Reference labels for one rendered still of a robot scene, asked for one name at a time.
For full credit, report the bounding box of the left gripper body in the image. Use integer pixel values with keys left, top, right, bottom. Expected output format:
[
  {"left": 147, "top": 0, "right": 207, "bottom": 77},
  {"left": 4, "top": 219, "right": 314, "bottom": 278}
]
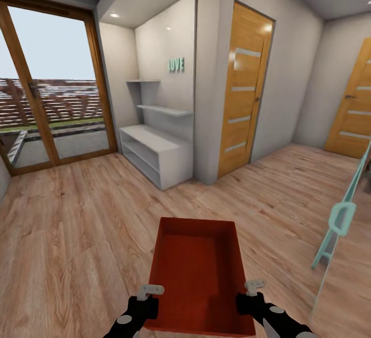
[{"left": 128, "top": 296, "right": 159, "bottom": 324}]

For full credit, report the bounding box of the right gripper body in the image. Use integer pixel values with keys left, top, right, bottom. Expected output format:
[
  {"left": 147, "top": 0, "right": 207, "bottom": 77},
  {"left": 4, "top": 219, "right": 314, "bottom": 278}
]
[{"left": 235, "top": 291, "right": 264, "bottom": 320}]

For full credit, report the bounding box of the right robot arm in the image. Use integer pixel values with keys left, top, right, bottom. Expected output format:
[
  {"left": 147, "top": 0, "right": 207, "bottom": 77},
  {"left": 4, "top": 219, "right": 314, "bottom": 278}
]
[{"left": 235, "top": 279, "right": 319, "bottom": 338}]

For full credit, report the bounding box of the storage box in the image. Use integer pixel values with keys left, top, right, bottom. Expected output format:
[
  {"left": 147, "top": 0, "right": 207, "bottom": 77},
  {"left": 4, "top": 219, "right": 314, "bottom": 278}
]
[{"left": 143, "top": 217, "right": 256, "bottom": 338}]

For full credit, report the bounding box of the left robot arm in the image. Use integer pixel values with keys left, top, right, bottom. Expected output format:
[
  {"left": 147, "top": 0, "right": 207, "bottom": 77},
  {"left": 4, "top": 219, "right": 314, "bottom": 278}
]
[{"left": 103, "top": 284, "right": 164, "bottom": 338}]

